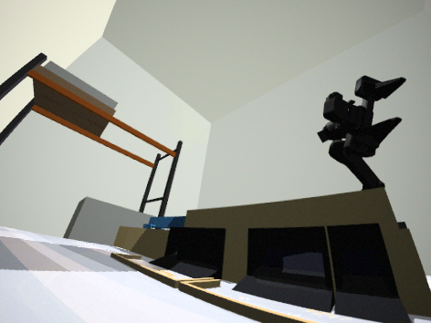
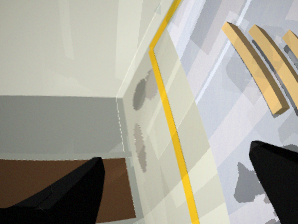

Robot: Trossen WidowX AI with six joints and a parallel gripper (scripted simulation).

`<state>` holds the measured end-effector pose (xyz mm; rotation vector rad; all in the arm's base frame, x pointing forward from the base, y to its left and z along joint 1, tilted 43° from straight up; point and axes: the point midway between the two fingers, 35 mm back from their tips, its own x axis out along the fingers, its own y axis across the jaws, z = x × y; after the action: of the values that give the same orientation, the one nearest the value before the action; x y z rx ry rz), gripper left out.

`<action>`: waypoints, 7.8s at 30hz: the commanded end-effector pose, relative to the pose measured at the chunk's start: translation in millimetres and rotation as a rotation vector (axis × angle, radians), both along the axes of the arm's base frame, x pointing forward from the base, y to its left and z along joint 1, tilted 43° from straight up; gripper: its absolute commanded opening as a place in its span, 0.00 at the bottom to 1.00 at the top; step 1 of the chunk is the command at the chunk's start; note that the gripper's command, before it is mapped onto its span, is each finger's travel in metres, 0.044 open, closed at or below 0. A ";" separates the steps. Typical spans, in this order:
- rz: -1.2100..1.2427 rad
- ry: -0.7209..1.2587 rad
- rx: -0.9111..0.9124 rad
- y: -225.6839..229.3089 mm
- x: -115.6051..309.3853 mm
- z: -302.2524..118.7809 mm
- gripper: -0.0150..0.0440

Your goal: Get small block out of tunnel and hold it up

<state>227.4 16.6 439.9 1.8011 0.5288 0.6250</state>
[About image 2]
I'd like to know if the tan wooden bar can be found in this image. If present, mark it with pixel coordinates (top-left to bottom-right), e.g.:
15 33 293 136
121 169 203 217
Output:
247 24 298 108

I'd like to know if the tan flat bar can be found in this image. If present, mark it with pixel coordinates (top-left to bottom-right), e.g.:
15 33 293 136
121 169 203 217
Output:
222 22 290 115

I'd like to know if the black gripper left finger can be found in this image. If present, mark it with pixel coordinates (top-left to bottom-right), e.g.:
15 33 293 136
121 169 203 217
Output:
0 157 105 224

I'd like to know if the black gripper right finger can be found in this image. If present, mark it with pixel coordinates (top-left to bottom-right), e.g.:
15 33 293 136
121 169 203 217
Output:
249 140 298 224

